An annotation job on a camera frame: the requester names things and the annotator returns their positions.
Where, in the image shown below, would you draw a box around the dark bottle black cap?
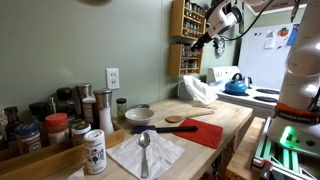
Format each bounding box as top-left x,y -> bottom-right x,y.
55,86 -> 77,122

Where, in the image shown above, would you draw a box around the wooden tray box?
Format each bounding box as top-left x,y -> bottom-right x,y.
0,119 -> 125,180

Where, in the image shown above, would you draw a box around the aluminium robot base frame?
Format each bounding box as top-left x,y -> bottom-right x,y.
250,116 -> 320,180

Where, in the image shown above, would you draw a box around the wooden wall cabinet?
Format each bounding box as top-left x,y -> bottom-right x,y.
248,0 -> 308,17

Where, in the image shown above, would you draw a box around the wooden spoon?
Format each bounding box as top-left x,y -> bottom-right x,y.
165,110 -> 216,124

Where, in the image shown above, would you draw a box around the white cloth towel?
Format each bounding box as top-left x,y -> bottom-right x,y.
182,74 -> 219,107

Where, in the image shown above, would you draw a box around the dark sauce bottle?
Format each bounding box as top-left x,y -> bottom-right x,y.
3,105 -> 23,148

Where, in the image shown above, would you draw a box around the white printed spice shaker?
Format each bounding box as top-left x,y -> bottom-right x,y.
83,128 -> 108,176

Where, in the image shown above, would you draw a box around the blue lid spice jar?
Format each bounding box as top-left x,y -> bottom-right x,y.
14,121 -> 43,155

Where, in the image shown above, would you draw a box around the blue kettle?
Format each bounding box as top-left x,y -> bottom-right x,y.
224,72 -> 249,95

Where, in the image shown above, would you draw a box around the decorative wall plate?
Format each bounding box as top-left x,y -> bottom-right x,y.
214,37 -> 227,58

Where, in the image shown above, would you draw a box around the white wall outlet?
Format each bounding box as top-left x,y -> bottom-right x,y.
105,67 -> 121,90

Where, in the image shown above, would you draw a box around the white ceramic bowl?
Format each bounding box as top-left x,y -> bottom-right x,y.
124,107 -> 156,127

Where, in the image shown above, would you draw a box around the metal spoon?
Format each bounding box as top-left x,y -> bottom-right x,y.
138,131 -> 152,179

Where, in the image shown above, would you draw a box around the steel topped salt grinder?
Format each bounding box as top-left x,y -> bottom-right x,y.
93,89 -> 116,136

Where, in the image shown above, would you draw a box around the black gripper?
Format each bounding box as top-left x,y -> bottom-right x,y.
189,30 -> 216,54

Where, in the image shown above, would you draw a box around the steel pepper grinder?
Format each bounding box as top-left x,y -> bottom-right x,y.
75,83 -> 93,111

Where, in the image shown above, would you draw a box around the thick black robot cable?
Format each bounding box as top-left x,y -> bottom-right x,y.
221,0 -> 276,43

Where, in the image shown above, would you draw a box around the thin black cable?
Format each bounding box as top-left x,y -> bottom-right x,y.
289,0 -> 301,23

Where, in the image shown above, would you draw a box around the white paper napkin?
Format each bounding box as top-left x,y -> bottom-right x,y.
106,129 -> 186,180

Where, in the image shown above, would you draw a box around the wooden spice rack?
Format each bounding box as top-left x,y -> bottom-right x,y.
170,0 -> 208,42
167,42 -> 204,78

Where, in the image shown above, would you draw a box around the white paper sheet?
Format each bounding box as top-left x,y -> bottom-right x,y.
263,29 -> 276,50

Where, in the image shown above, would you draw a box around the small glass jar black lid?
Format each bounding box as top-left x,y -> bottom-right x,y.
116,97 -> 128,120

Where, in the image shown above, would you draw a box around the red lid spice jar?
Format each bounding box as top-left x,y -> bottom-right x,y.
44,112 -> 70,146

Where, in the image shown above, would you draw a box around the blue paper sheet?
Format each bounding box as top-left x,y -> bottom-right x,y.
286,23 -> 300,47

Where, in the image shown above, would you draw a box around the white label spice bottle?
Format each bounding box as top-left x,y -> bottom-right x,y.
81,95 -> 98,125

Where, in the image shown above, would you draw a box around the white electric stove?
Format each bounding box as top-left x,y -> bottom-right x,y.
205,65 -> 281,119

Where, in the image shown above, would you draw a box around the white lid spice jar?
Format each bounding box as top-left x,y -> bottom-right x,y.
71,121 -> 92,147

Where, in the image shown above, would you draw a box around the small steel pot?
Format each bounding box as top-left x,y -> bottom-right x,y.
243,76 -> 254,89

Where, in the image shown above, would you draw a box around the bottle with metal pourer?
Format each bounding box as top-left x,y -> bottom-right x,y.
48,96 -> 57,114

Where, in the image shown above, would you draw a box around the red printed paper sheet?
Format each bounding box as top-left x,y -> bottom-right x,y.
275,27 -> 290,48

